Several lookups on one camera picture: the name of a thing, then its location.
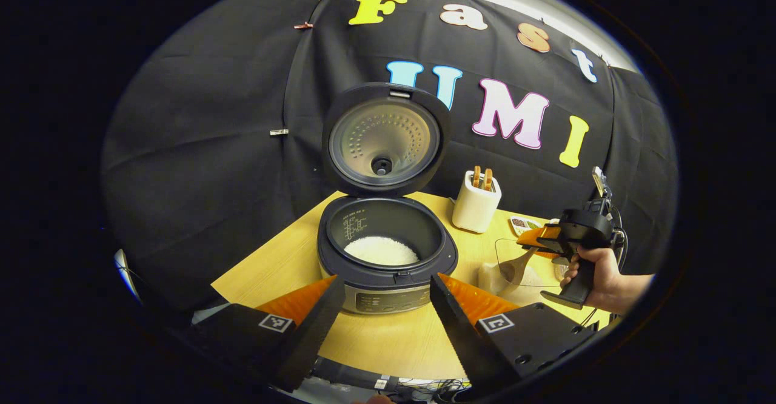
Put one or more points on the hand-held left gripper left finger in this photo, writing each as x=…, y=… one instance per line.
x=312, y=337

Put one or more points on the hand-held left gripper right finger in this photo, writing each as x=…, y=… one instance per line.
x=461, y=343

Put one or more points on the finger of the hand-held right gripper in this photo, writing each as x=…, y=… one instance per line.
x=542, y=239

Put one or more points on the clear box of rice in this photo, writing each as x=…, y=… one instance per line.
x=533, y=276

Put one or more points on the dark grey rice cooker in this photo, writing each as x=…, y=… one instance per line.
x=388, y=222

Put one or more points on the white divided bean dish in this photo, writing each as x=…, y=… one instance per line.
x=521, y=223

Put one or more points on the black power strip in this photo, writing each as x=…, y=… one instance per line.
x=354, y=375

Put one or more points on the white toaster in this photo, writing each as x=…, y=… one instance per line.
x=476, y=210

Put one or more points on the toasted bread slice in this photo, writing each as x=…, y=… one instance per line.
x=487, y=181
x=476, y=178

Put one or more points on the copper cloth clip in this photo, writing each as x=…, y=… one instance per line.
x=303, y=25

